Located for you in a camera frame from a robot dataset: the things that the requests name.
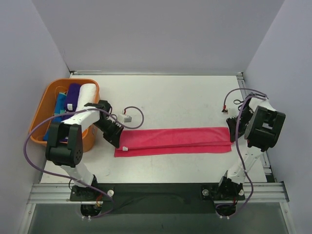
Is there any pink towel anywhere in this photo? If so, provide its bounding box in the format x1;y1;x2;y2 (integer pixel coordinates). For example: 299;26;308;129
114;127;232;157

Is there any purple towel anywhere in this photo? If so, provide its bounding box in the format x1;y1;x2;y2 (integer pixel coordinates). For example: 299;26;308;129
64;83;81;112

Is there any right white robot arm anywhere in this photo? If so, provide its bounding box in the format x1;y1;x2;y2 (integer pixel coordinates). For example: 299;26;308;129
216;93;286;200

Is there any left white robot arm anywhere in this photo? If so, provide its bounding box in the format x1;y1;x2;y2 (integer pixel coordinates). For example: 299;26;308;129
45;100;124;201

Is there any white rolled towel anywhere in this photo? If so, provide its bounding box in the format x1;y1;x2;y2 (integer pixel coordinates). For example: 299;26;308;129
76;83;97;111

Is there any blue rolled towel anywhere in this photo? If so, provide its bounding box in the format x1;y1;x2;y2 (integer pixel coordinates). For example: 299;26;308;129
42;92;69;142

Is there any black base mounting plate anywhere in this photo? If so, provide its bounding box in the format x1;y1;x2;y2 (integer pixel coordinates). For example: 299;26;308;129
80;183;239;216

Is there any orange plastic basket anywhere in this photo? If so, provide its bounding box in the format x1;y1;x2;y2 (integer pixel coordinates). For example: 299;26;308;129
30;78;100;152

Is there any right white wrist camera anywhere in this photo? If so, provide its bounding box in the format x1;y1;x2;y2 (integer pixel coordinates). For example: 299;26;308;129
221;108;238;118

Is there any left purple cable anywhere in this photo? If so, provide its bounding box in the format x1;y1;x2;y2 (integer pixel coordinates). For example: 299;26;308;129
22;106;145;219

